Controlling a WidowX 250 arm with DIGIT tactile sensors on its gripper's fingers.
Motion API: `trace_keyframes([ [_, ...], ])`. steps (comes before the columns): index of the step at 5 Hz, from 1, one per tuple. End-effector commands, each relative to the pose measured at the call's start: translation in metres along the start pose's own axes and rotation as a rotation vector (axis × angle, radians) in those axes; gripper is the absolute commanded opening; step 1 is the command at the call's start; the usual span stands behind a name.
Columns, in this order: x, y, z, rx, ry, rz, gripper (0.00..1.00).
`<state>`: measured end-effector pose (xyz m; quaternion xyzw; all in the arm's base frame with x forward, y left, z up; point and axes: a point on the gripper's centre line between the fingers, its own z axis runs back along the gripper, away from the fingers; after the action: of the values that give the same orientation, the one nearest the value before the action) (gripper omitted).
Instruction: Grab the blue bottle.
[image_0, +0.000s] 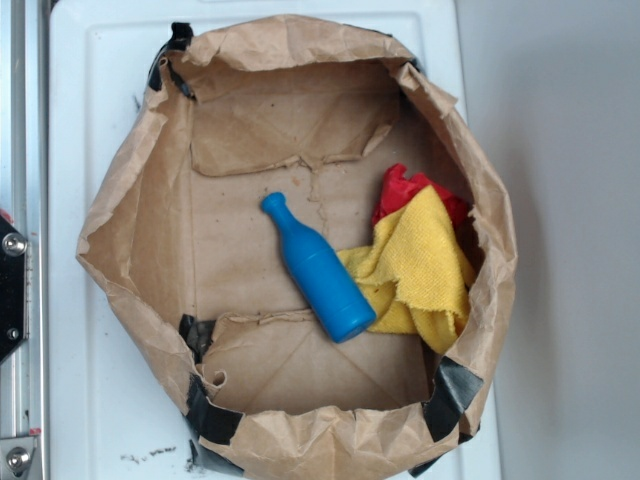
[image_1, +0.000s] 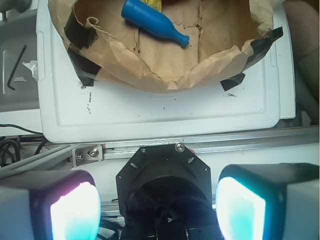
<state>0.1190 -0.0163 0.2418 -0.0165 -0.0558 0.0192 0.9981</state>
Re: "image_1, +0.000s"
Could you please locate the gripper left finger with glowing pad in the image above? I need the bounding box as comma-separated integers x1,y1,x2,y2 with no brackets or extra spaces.
0,170,101,240

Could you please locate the black cable bundle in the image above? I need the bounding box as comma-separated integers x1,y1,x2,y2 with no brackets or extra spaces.
0,123,51,170

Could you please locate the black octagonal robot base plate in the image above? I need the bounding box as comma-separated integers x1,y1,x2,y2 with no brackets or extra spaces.
115,144,212,223

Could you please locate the grey plastic container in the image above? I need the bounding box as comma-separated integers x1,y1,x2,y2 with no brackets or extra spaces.
0,9,39,112

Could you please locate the yellow object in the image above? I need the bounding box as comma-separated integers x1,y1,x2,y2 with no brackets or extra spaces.
145,0,162,13

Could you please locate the metal corner bracket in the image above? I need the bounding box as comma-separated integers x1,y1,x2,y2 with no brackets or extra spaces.
70,144,104,168

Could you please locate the blue plastic bottle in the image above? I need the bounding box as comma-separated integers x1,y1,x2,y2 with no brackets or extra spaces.
121,0,190,47

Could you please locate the crumpled white paper scrap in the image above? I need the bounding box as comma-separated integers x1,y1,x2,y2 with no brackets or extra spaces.
13,60,39,82

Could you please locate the white plastic bin lid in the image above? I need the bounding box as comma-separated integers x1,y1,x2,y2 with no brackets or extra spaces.
36,0,296,143

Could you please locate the crumpled brown paper liner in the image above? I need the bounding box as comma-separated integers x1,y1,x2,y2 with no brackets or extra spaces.
48,0,275,93

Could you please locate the black hex key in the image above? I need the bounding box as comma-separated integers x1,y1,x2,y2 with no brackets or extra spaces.
6,45,27,91

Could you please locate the aluminium extrusion rail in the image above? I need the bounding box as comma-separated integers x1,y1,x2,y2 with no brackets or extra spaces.
0,125,320,182

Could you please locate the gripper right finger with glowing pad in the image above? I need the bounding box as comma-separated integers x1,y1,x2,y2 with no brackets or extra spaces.
215,163,320,240

